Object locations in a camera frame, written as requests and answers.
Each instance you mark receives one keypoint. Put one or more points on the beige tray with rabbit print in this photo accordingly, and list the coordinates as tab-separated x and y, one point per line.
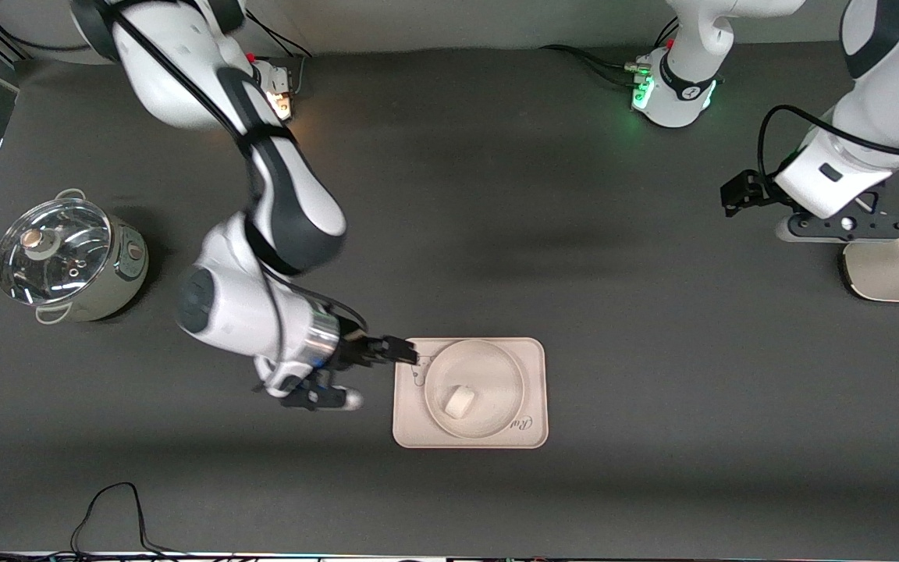
537	367

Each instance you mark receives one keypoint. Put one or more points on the round beige plate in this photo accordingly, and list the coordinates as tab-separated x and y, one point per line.
496	367

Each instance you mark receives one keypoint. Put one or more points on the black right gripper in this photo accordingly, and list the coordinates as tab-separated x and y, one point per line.
356	350

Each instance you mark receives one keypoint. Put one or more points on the pale green electric pot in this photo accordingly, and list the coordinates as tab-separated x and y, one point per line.
126	269

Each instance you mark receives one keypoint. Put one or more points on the cream white toaster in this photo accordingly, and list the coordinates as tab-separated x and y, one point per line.
894	273

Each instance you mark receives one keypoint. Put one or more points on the glass pot lid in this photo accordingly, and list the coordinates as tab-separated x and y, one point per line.
51	257

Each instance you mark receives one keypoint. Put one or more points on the small white bun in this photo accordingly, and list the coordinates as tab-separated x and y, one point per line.
459	402

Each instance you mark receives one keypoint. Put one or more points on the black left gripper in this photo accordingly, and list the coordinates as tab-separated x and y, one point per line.
747	192

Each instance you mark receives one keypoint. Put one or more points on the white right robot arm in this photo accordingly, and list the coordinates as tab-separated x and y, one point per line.
293	211

